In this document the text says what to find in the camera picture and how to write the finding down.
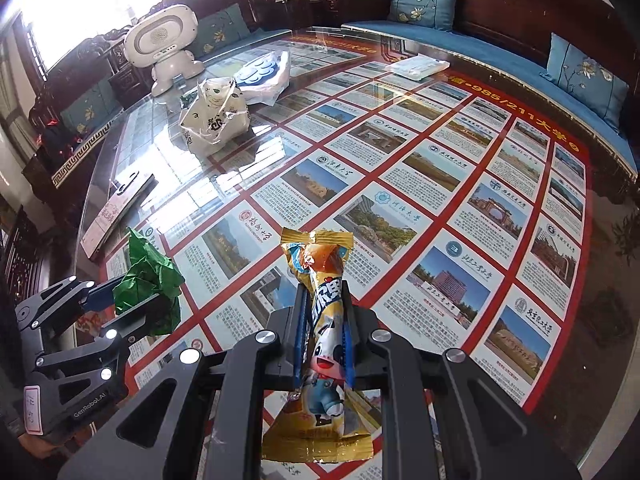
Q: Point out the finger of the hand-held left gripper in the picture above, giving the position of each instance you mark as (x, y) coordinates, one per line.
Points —
(100, 340)
(50, 300)

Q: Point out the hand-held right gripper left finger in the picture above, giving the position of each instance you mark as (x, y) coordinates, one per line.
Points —
(299, 340)

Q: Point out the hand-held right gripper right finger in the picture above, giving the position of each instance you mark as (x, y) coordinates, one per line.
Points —
(351, 350)

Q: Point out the yellow snack wrapper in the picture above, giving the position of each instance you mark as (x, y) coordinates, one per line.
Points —
(325, 310)

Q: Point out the green paper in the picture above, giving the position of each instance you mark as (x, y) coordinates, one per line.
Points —
(145, 280)

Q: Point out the dark carved wooden chair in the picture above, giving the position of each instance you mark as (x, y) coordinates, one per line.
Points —
(25, 255)

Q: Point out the blue flowered pillow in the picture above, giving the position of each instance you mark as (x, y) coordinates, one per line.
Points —
(90, 107)
(585, 80)
(220, 30)
(420, 7)

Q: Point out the red printed table poster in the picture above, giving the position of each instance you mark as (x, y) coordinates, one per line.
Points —
(450, 160)

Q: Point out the white printed plastic bag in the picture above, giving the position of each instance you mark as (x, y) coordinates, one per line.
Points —
(215, 115)

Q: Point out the white bag with blue contents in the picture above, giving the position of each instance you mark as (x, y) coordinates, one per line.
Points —
(260, 72)

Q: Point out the white robot toy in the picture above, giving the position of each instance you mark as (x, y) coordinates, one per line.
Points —
(160, 35)

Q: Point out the white flat packet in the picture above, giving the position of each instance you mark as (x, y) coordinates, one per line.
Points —
(417, 66)

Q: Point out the blue bench seat cushion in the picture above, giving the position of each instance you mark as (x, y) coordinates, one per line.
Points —
(265, 37)

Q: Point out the blue sofa seat cushion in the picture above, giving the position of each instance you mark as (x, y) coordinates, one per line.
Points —
(480, 55)

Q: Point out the dark wooden corner table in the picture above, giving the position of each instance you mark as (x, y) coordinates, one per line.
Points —
(350, 10)

